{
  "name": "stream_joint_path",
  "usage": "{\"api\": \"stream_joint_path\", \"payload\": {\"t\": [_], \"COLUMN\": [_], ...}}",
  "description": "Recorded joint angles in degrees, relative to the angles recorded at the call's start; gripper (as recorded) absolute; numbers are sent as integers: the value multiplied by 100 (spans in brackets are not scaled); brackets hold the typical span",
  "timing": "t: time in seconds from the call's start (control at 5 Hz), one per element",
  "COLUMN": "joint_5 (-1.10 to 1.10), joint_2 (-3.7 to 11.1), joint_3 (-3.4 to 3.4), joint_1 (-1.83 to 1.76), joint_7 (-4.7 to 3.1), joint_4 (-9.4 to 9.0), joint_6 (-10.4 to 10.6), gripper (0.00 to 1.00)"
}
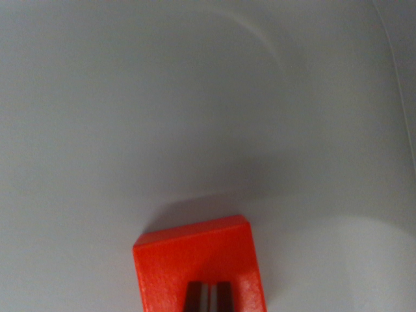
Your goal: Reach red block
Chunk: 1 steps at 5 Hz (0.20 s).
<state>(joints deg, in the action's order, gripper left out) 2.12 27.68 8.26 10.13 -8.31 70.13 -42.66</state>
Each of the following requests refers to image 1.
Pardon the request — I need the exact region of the red cube block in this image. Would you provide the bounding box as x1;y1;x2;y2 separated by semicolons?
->
131;214;268;312

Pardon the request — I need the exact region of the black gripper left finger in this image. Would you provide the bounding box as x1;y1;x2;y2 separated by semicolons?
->
182;281;209;312

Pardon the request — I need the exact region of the white plastic bin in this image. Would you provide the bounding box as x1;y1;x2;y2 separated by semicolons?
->
0;0;416;312

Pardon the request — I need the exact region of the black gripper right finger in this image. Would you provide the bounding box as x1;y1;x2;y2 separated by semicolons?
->
210;281;236;312

